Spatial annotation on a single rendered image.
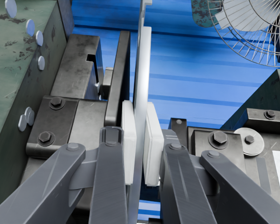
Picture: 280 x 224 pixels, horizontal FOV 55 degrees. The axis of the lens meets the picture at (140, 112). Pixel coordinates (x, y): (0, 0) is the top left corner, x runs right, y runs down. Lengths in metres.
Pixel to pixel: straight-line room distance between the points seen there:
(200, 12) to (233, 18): 0.69
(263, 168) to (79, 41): 0.41
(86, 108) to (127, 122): 0.25
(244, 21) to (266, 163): 0.73
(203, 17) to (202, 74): 0.55
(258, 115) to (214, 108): 1.57
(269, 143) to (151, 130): 0.41
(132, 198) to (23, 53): 0.28
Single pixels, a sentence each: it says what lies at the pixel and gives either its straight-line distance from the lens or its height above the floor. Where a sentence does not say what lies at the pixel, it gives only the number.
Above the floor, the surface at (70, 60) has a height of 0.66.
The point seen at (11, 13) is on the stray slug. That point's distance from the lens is 0.35.
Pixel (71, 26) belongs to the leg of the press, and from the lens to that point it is 0.60.
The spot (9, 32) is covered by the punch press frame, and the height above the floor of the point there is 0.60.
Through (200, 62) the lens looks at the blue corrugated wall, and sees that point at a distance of 2.36.
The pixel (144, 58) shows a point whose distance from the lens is 0.18.
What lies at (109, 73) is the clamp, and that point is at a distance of 0.65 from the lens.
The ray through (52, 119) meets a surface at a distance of 0.41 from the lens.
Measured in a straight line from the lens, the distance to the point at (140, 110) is 0.17.
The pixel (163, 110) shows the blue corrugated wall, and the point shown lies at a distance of 1.99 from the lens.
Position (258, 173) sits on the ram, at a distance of 0.51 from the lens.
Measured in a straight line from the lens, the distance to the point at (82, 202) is 0.46.
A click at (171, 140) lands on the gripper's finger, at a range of 0.16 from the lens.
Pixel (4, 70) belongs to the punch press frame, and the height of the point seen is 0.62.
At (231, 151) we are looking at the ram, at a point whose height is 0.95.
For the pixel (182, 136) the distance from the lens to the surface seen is 0.51.
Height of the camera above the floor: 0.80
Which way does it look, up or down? 1 degrees down
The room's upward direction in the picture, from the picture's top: 95 degrees clockwise
